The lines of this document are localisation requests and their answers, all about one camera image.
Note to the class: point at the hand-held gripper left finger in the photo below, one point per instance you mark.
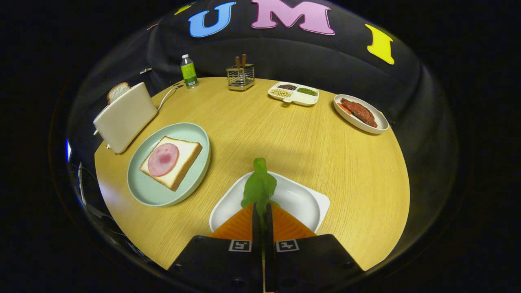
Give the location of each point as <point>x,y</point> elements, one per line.
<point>256,244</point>

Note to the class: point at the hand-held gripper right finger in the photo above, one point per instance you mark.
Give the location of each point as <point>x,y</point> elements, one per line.
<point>269,244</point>

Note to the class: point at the green lettuce leaf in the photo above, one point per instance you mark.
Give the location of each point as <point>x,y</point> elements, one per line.
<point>260,185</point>

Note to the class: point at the brown-crust bread slice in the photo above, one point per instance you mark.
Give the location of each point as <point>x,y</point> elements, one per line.
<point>118,91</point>

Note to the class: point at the white square plate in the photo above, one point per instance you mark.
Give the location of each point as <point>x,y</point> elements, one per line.
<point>301,199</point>

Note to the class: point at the square white toast slice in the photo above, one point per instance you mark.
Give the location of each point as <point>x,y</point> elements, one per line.
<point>187,152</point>

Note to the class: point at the pale green round plate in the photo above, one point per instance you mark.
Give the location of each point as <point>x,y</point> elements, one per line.
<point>150,191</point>

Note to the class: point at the pink ham slice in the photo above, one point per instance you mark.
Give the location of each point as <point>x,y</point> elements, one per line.
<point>163,159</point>

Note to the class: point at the white divided dish with beans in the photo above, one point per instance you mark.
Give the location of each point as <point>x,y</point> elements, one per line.
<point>303,99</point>

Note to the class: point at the white oval plate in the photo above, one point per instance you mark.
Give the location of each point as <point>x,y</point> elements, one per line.
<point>380,122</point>

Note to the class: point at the white toaster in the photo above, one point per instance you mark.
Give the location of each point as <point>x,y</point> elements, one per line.
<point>126,118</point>

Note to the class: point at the green-label plastic bottle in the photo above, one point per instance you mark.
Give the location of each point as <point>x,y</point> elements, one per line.
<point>189,75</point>

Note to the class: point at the black backdrop cloth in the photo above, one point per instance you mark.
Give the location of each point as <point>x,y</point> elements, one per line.
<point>325,61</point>

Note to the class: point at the pink cloth clip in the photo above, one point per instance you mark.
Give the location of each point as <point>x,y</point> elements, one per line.
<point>152,26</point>

